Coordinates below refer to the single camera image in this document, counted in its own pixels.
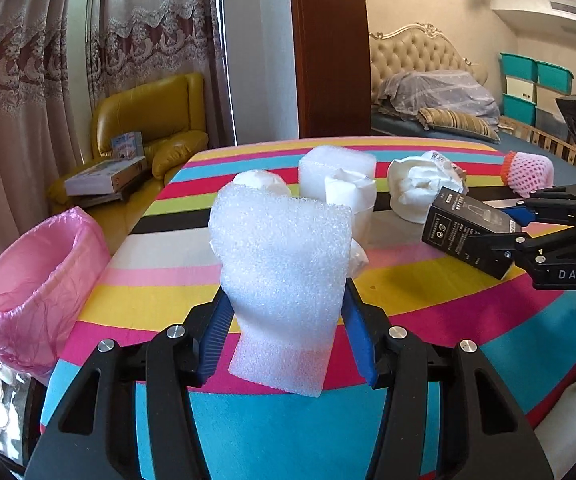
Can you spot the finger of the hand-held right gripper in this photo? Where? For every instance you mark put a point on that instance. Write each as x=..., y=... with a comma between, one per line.
x=542, y=245
x=520, y=214

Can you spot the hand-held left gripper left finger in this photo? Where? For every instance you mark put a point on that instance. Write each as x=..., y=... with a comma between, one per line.
x=215, y=340

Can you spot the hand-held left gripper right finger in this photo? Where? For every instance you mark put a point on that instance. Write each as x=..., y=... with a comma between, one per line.
x=360, y=340

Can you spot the pink foam net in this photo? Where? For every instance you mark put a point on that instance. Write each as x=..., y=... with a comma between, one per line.
x=530, y=172

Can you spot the black carton box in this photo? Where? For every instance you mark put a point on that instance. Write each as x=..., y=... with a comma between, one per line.
x=447, y=230

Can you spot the white foam sheet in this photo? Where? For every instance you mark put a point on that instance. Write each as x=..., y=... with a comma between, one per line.
x=278, y=270

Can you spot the thick white foam block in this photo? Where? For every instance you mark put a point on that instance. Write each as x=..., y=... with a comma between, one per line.
x=328, y=170

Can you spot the pink bag-lined trash bin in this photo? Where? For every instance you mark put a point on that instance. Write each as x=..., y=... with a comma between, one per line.
x=33, y=280

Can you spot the teal storage box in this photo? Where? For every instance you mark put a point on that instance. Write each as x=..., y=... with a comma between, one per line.
x=520, y=109
x=555, y=76
x=517, y=66

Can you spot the bed with blue sheet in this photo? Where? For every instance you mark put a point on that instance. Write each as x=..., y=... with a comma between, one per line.
x=487, y=155

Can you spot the white plastic bag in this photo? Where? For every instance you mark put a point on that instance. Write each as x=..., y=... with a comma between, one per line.
x=358, y=257

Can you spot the white wrapper with print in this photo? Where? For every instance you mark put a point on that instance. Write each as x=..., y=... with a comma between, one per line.
x=417, y=187

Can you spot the striped pillow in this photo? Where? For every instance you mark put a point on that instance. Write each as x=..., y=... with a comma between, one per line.
x=462, y=124

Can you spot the ceiling air vent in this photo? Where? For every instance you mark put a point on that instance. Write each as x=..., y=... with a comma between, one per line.
x=572, y=10

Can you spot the grey patterned blanket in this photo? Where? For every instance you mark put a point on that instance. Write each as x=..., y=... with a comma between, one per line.
x=437, y=92

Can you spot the crumpled white paper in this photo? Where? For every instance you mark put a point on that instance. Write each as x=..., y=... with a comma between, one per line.
x=263, y=184

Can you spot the flat dark box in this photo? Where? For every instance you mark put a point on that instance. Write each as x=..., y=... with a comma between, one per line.
x=128, y=192

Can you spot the beige tufted headboard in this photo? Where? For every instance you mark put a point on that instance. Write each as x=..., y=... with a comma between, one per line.
x=417, y=50

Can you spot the flat white cardboard box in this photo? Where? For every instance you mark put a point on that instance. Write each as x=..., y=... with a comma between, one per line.
x=103, y=175

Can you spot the small blue and white box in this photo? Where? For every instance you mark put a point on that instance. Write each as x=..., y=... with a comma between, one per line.
x=127, y=145

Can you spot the yellow leather armchair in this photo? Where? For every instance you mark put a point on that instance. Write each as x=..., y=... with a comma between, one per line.
x=133, y=110

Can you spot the brown wooden door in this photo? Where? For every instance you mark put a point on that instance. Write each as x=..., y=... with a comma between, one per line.
x=328, y=50

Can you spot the beige lace curtain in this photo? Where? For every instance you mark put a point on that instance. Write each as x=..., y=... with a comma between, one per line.
x=158, y=35
x=18, y=110

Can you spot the wooden slatted rail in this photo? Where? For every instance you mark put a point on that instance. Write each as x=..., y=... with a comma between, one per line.
x=542, y=140

